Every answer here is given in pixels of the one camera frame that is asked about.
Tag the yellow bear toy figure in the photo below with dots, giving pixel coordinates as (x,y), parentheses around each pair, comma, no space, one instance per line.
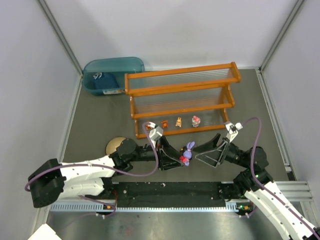
(148,126)

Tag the black spiky toy figure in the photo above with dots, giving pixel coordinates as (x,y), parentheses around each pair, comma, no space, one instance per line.
(183,149)

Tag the blue cap in bin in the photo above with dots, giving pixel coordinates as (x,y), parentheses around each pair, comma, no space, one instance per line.
(104,80)

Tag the grey slotted cable duct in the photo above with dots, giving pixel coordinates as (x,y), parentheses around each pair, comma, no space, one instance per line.
(99,207)

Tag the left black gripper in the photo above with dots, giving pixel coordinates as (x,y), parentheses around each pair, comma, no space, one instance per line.
(160,155)

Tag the orange tiger toy figure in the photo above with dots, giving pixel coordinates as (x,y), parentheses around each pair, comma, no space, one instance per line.
(164,124)

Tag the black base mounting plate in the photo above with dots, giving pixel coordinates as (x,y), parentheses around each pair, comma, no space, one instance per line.
(172,194)

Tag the teal plastic bin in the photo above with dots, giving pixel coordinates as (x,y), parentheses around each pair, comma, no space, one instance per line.
(118,66)

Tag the orange wooden shelf rack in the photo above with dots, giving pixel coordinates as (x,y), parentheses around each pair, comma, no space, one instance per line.
(202,91)

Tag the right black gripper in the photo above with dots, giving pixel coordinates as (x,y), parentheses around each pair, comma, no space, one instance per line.
(223,151)

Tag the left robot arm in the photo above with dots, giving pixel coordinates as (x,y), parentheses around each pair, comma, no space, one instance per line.
(53,180)

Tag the tan rabbit toy figure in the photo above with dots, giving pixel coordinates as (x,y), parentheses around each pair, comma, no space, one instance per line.
(178,122)

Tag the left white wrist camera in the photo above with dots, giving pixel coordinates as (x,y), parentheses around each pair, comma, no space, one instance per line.
(156,132)

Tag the beige round bowl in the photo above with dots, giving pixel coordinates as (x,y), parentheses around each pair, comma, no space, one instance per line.
(113,144)

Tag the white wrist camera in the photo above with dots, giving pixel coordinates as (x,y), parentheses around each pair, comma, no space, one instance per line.
(156,132)
(232,130)

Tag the purple rabbit toy figure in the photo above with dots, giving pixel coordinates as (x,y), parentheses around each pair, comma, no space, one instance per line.
(187,155)

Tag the pink rabbit toy figure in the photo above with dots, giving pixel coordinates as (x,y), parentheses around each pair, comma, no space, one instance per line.
(195,121)

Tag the white object bottom left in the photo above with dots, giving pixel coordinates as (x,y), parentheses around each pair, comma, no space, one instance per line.
(44,232)

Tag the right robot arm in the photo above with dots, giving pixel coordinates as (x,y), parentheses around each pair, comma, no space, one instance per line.
(256,184)

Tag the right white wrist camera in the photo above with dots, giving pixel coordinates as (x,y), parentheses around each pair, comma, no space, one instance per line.
(232,130)

